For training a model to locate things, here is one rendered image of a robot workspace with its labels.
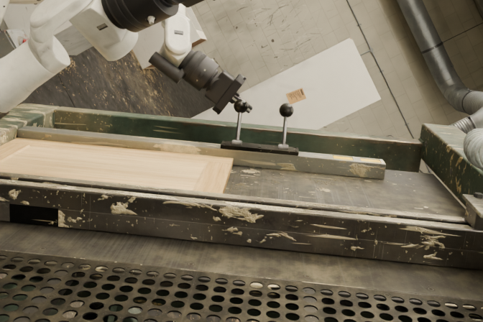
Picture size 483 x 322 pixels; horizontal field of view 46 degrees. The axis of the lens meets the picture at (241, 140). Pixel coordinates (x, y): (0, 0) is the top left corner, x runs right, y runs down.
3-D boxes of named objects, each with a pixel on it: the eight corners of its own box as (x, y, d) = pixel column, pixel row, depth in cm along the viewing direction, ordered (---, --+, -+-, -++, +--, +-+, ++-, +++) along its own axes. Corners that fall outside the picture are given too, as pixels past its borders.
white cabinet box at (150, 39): (131, 24, 662) (184, -6, 650) (154, 69, 666) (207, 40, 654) (118, 21, 618) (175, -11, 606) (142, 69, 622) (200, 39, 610)
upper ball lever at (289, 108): (274, 153, 148) (279, 105, 152) (290, 154, 148) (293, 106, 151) (275, 149, 144) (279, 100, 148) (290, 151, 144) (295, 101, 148)
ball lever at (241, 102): (229, 149, 148) (234, 101, 152) (244, 150, 148) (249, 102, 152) (228, 145, 145) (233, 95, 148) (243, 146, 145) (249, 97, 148)
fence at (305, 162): (25, 139, 153) (25, 125, 152) (380, 173, 149) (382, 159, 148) (17, 144, 148) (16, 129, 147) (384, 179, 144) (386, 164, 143)
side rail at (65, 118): (60, 140, 179) (60, 106, 176) (413, 173, 173) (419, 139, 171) (53, 144, 173) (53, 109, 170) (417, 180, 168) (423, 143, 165)
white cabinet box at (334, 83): (159, 134, 570) (346, 39, 536) (185, 185, 574) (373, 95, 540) (141, 142, 510) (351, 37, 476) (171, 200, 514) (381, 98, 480)
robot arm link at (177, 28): (182, 68, 154) (182, 24, 158) (190, 53, 146) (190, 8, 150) (158, 65, 152) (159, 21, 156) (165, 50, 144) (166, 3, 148)
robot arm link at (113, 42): (113, -9, 76) (51, 23, 81) (160, 46, 83) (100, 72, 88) (128, -55, 84) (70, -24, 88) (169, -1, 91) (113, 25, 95)
